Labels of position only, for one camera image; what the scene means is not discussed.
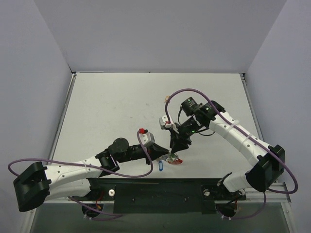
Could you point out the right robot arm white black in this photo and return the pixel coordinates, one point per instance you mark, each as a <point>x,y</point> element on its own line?
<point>264,158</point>

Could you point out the key with blue tag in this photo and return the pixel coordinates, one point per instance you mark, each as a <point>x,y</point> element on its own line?
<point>160,166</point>

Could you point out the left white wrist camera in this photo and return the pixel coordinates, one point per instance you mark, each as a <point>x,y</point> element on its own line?
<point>145,137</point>

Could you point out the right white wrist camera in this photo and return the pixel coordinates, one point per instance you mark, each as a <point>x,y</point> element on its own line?
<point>166,124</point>

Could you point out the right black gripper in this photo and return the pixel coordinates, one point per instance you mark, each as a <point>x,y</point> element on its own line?
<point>180,138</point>

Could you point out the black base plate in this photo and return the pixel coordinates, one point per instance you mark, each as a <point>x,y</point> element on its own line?
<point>160,196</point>

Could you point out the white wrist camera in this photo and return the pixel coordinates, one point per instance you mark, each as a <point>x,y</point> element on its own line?
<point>145,137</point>
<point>166,124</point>

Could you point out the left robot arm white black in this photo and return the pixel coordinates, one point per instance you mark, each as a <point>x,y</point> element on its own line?
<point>35,184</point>

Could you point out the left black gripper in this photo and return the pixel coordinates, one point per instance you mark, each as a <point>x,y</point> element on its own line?
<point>150,152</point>

